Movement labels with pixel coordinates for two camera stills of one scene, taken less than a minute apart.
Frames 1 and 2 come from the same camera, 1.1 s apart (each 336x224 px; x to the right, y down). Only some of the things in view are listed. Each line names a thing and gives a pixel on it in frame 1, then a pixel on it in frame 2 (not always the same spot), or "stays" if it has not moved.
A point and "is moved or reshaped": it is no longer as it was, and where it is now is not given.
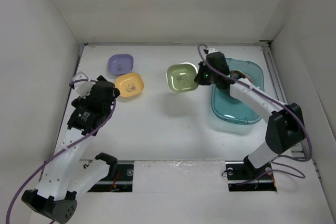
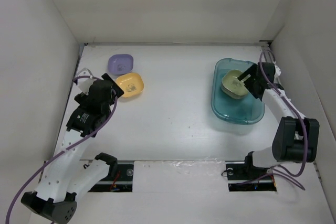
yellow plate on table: x=129 y=84 stays
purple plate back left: x=118 y=64 stays
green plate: x=180 y=77 is moved or reshaped
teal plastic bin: x=228 y=109 stays
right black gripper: x=199 y=78 → x=251 y=70
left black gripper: x=80 y=102 stays
